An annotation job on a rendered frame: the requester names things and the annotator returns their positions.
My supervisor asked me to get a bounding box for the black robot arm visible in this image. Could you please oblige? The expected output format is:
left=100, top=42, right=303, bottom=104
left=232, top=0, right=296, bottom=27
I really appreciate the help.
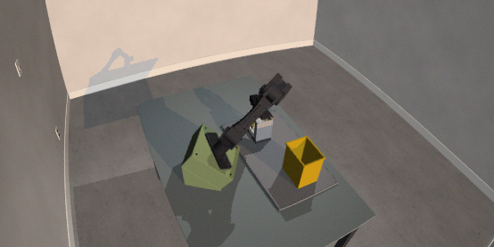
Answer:
left=205, top=73, right=292, bottom=169

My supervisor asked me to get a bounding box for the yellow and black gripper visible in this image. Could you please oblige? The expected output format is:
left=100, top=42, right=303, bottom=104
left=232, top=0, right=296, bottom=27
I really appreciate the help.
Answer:
left=251, top=110, right=273, bottom=128

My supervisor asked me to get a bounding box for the yellow plastics bin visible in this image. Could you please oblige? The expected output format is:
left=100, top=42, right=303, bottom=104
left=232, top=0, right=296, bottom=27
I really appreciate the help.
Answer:
left=282, top=136, right=325, bottom=189

